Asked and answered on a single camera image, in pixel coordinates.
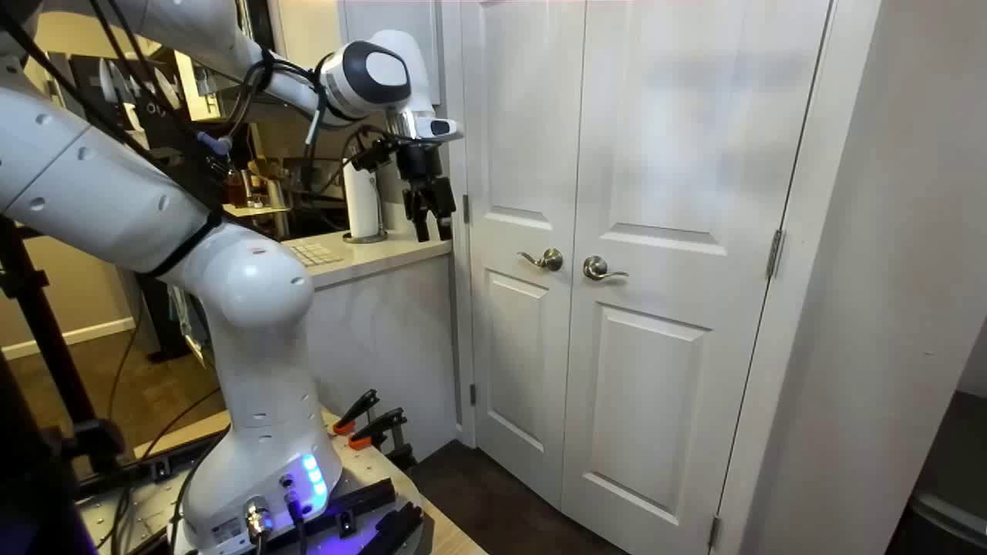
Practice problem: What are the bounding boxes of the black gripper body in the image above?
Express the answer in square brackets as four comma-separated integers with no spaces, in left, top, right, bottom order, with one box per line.
[393,138,456,212]

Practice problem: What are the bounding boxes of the brushed metal lever door handle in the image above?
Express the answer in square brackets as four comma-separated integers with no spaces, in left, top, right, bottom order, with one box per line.
[580,253,632,288]
[518,247,567,279]

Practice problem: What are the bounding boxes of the white panelled closet door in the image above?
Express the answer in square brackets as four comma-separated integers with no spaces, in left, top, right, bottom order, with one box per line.
[456,0,591,513]
[559,0,831,555]

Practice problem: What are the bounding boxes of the white paper towel roll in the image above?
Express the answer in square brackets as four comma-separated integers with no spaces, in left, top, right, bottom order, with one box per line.
[340,162,385,245]

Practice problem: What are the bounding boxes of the striped dish cloth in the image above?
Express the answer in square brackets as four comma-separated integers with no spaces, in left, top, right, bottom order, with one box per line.
[280,235,357,272]

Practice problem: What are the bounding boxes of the black oven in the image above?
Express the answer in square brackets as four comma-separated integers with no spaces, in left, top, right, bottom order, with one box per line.
[275,152,347,241]

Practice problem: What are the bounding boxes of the white kitchen counter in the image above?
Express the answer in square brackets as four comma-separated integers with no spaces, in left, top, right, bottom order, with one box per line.
[275,228,465,460]

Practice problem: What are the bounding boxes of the black clamp with orange tip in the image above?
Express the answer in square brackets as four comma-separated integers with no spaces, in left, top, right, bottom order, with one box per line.
[330,387,381,441]
[346,408,411,453]

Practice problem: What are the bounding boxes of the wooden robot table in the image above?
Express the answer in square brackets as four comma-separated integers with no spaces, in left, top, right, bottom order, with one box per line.
[88,411,490,555]

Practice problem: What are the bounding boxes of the white double cabinet doors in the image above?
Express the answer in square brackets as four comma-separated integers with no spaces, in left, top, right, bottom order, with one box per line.
[434,0,888,555]

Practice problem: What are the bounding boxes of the black tripod stand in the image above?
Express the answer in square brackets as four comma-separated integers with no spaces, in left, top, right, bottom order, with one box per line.
[0,212,133,497]

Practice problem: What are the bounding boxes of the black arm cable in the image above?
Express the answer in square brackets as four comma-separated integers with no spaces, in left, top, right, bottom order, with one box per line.
[86,0,414,210]

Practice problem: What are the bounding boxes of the black mounting bracket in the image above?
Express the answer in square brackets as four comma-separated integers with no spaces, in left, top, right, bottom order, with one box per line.
[363,502,437,555]
[297,475,399,540]

